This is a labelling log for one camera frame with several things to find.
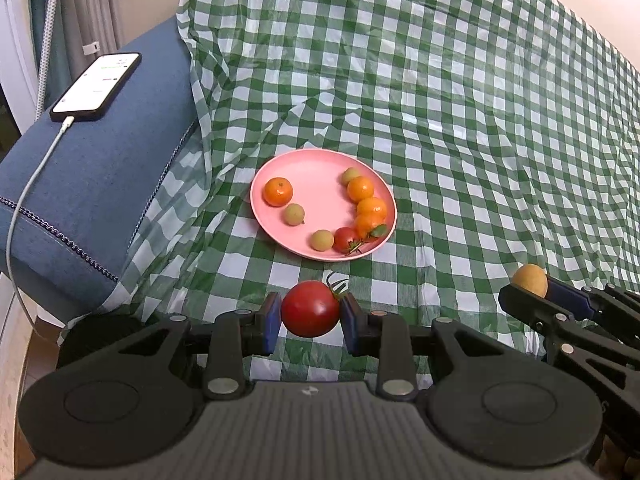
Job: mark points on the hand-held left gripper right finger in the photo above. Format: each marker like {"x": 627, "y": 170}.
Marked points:
{"x": 351, "y": 322}

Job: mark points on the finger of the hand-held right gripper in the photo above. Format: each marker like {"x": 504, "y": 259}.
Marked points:
{"x": 567, "y": 297}
{"x": 530, "y": 310}

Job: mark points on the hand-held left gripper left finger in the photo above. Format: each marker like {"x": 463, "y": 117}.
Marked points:
{"x": 272, "y": 322}

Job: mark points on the small yellow-green fruit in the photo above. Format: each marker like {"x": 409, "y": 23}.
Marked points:
{"x": 351, "y": 175}
{"x": 530, "y": 280}
{"x": 321, "y": 239}
{"x": 295, "y": 214}

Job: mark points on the red tomato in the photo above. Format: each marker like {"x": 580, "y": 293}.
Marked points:
{"x": 344, "y": 239}
{"x": 310, "y": 308}

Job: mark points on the orange tangerine with stem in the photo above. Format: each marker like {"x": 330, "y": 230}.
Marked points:
{"x": 369, "y": 225}

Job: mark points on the pink round plate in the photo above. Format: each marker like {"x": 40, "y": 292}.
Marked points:
{"x": 320, "y": 195}

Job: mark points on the green checked tablecloth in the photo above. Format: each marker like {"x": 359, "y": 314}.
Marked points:
{"x": 425, "y": 110}

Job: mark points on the blue cushion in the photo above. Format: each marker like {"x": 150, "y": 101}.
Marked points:
{"x": 100, "y": 175}

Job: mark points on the small white tag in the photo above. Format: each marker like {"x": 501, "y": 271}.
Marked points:
{"x": 91, "y": 46}

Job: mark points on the grey curtain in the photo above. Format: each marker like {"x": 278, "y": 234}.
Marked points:
{"x": 85, "y": 5}

